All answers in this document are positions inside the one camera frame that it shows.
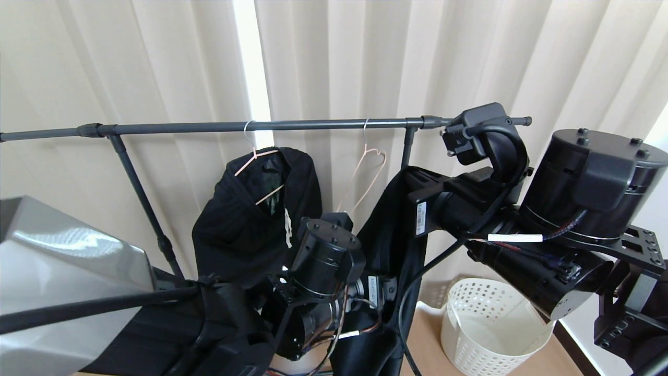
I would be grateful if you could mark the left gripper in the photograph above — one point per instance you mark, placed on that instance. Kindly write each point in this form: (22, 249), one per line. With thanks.
(323, 324)

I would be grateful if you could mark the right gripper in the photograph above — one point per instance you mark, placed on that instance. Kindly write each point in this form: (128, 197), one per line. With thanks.
(469, 209)

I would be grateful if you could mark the black garment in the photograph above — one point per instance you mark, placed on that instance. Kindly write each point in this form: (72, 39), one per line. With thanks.
(386, 250)

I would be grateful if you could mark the black shorts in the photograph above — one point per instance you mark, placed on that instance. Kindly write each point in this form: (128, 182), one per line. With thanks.
(235, 235)

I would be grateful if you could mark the pink clothes hanger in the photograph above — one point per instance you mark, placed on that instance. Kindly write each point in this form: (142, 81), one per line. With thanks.
(254, 151)
(365, 137)

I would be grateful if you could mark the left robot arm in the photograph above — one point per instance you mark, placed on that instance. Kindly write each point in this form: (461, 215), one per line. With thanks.
(62, 271)

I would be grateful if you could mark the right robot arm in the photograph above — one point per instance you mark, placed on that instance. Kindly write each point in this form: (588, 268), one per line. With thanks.
(589, 177)

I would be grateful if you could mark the white laundry basket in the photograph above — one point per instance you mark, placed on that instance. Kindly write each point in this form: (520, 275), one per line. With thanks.
(469, 355)

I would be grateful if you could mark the black clothes rack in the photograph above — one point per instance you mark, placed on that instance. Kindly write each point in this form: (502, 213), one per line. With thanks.
(182, 127)

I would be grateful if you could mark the beige curtain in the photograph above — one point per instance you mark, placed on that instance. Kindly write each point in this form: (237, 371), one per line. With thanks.
(130, 62)
(365, 52)

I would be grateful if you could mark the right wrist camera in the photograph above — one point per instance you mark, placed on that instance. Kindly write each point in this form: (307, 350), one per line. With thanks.
(480, 130)

